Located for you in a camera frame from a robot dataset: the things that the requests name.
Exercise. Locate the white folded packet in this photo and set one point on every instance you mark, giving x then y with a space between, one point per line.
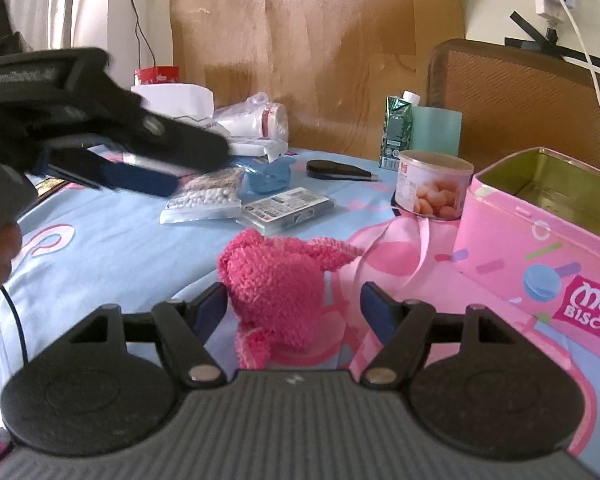
257 149

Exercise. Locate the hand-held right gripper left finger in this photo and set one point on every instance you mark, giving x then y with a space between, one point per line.
212 306

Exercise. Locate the green drink carton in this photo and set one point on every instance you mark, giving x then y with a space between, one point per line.
395 130

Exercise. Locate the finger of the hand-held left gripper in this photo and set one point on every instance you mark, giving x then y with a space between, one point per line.
135 180
180 145

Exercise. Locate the teal plastic cup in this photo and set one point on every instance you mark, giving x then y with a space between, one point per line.
437 130

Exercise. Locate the clear bag with white roll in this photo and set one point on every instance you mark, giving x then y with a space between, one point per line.
255 117

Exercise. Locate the pink biscuit tin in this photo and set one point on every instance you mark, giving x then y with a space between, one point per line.
520 240

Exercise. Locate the brown cardboard sheet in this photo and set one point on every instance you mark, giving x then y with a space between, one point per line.
300 50

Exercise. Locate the flat grey labelled box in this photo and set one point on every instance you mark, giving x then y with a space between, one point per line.
285 207

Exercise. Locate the printed blue tablecloth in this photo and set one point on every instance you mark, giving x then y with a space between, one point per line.
105 245

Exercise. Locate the red box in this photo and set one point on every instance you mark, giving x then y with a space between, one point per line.
156 76

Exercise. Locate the blue plastic pouch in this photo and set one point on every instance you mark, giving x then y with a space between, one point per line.
267 177

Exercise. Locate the black tape strips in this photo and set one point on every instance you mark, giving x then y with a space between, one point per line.
540 40

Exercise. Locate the pink ribbon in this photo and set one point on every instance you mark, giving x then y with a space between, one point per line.
405 250

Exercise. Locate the pink knitted soft toy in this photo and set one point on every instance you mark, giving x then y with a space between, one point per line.
275 285

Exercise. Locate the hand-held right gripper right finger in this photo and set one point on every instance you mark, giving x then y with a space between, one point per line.
377 310

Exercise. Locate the white tissue pack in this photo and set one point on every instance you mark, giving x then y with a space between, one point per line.
175 100

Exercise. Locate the packet of white beads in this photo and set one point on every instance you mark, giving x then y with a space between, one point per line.
205 200

